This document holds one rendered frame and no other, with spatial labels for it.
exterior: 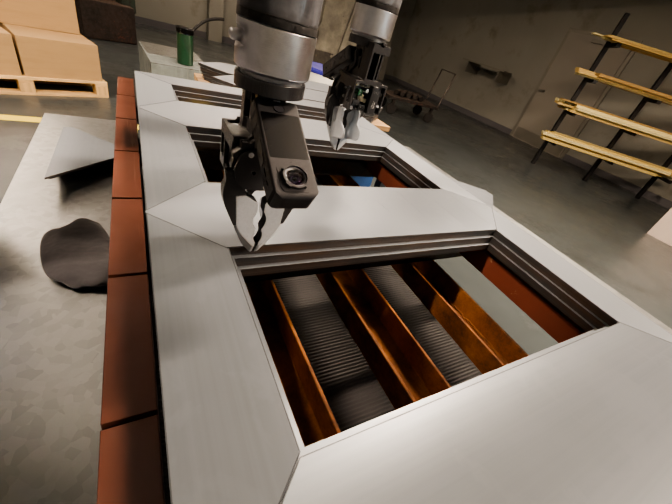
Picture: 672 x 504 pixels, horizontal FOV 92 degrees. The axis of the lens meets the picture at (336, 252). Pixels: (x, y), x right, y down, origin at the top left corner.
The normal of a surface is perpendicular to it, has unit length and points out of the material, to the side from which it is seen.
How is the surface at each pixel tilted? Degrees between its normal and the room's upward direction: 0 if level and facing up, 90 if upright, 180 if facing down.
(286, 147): 30
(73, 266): 5
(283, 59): 90
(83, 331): 0
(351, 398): 0
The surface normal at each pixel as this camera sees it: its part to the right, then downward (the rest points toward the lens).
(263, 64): -0.10, 0.56
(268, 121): 0.44, -0.37
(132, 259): 0.25, -0.78
